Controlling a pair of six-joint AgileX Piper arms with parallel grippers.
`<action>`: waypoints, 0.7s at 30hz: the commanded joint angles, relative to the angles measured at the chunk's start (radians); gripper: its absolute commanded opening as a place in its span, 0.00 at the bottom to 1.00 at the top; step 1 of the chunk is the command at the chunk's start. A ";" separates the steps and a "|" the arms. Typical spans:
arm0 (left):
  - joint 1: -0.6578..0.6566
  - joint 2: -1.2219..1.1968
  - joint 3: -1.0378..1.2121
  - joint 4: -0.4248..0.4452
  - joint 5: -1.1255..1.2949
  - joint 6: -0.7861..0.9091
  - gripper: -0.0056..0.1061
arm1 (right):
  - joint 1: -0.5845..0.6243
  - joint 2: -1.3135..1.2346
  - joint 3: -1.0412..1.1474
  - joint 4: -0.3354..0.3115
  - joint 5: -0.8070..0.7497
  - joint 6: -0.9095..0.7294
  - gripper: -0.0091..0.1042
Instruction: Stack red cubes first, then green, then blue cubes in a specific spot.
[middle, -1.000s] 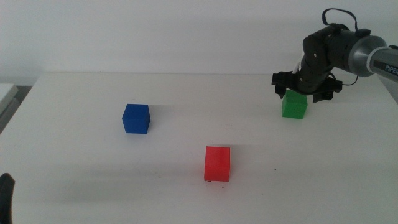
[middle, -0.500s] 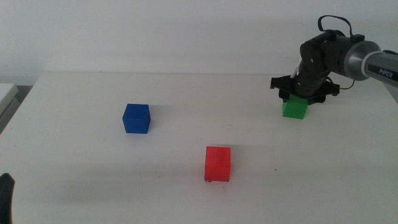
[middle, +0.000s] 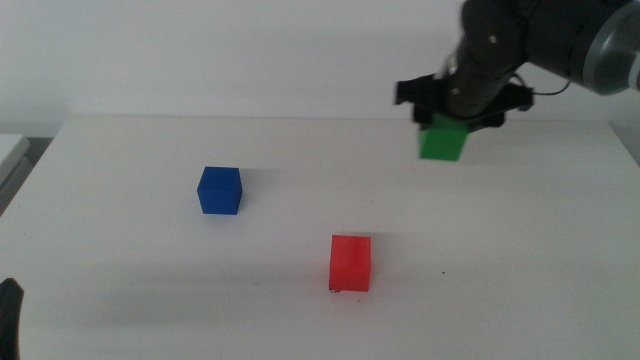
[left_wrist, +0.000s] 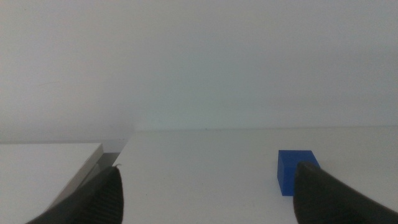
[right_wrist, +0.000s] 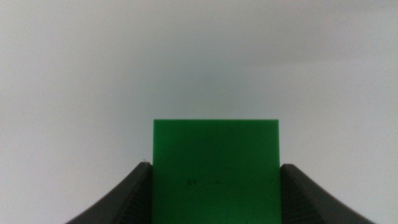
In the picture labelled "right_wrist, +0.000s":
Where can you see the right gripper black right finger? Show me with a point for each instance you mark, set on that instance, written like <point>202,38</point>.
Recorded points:
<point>308,202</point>

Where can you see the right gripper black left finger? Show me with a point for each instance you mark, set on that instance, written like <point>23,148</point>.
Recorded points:
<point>124,202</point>

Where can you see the green cube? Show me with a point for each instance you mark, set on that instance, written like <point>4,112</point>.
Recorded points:
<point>216,171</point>

